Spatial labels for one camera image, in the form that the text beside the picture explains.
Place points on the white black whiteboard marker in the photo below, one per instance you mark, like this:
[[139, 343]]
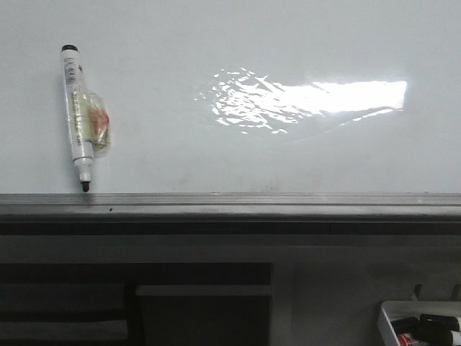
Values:
[[87, 117]]

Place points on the black chair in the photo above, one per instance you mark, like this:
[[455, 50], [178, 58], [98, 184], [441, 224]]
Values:
[[136, 304]]

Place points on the white marker tray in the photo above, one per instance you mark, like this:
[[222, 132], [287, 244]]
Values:
[[395, 310]]

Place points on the red marker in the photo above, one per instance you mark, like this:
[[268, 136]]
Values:
[[404, 328]]

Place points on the black capped marker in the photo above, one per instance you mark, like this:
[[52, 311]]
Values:
[[438, 329]]

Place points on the grey aluminium whiteboard tray rail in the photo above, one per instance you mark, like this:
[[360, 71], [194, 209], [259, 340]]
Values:
[[220, 207]]

